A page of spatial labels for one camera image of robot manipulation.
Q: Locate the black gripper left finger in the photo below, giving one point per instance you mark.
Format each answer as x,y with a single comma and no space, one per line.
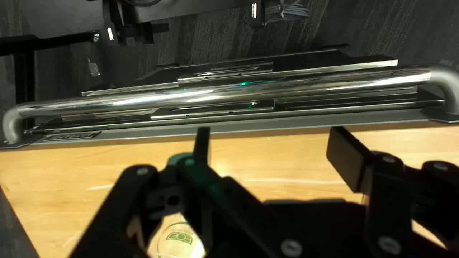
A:
224,216

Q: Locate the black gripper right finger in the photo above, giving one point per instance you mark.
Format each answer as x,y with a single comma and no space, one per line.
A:
408,211

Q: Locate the clear plastic cup green logo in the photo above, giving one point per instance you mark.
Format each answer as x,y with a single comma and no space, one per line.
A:
175,240

